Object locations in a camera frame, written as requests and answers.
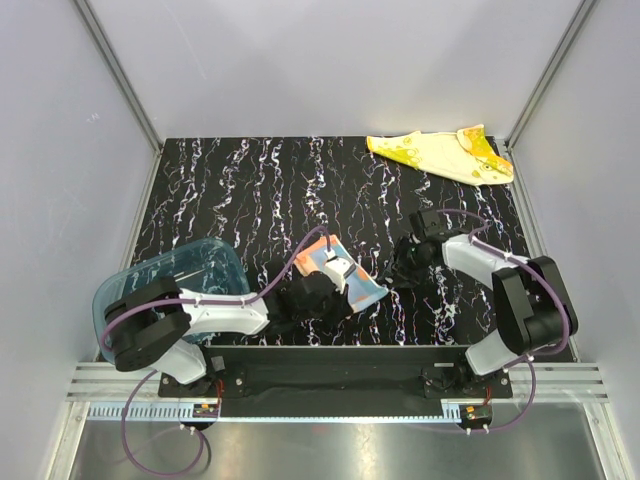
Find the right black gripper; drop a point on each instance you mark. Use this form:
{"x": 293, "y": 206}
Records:
{"x": 406, "y": 277}

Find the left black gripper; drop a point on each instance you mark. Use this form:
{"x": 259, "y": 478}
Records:
{"x": 341, "y": 308}

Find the orange polka dot towel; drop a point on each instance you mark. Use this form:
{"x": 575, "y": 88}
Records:
{"x": 362, "y": 290}

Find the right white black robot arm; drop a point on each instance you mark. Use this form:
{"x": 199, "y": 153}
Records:
{"x": 533, "y": 312}

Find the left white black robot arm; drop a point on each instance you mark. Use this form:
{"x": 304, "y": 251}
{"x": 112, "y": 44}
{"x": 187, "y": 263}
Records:
{"x": 162, "y": 325}

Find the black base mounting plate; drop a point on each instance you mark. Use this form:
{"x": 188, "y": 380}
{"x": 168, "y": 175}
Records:
{"x": 430, "y": 371}

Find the blue transparent plastic bin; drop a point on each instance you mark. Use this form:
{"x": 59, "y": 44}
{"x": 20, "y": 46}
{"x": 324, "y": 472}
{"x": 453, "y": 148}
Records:
{"x": 206, "y": 266}

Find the black marbled table mat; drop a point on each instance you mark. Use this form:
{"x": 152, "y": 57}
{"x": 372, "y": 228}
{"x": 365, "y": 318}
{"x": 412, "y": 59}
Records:
{"x": 263, "y": 195}

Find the yellow cream towel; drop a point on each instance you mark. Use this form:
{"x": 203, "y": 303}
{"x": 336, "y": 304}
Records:
{"x": 464, "y": 156}

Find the left small connector box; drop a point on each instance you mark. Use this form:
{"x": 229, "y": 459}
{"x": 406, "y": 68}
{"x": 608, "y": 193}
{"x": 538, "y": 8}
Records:
{"x": 206, "y": 410}

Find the right orange connector box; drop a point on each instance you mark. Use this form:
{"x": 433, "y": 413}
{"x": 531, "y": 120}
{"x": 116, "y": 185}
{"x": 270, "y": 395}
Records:
{"x": 477, "y": 415}

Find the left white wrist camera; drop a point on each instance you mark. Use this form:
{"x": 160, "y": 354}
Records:
{"x": 338, "y": 269}

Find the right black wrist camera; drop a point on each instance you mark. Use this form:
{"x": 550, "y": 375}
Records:
{"x": 427, "y": 227}

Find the aluminium front rail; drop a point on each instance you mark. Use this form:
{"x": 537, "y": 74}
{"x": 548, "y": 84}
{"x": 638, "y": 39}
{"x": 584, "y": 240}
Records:
{"x": 111, "y": 395}

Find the right aluminium frame post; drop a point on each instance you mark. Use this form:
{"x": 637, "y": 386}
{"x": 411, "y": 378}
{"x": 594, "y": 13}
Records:
{"x": 560, "y": 53}

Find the aluminium frame post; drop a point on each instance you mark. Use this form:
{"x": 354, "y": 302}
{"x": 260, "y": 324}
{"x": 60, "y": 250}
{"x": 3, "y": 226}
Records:
{"x": 100, "y": 39}
{"x": 560, "y": 53}

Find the left aluminium frame post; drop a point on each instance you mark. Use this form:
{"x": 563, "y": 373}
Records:
{"x": 100, "y": 39}

